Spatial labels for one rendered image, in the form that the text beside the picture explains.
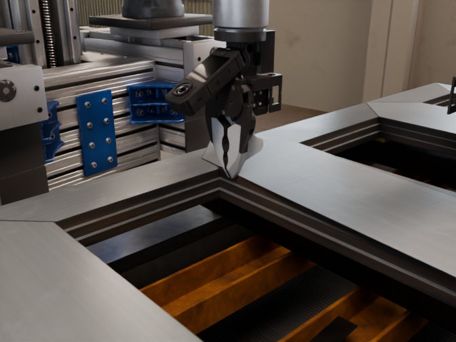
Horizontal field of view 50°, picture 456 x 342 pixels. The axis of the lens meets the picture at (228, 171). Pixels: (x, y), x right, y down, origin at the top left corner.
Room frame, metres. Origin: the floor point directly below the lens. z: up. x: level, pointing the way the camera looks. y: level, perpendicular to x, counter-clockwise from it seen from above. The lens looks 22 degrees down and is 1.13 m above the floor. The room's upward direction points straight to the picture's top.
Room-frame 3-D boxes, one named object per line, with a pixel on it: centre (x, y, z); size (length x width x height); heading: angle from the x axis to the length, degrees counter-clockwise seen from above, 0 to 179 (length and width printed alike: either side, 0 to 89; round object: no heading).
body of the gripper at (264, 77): (0.70, -0.02, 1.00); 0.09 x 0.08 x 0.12; 132
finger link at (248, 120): (0.66, -0.02, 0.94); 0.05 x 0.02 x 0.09; 42
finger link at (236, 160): (0.68, -0.03, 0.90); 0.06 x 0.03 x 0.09; 132
